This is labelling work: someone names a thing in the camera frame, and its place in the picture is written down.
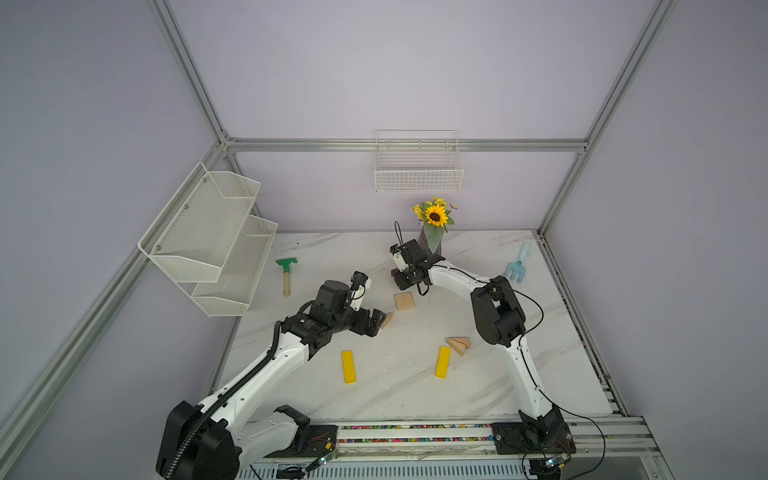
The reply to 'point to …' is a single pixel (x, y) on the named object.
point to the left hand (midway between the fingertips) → (368, 314)
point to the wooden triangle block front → (459, 347)
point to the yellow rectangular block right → (442, 363)
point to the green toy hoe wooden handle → (286, 262)
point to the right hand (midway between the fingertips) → (403, 280)
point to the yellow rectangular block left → (348, 367)
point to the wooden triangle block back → (463, 340)
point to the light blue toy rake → (518, 267)
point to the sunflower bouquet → (435, 217)
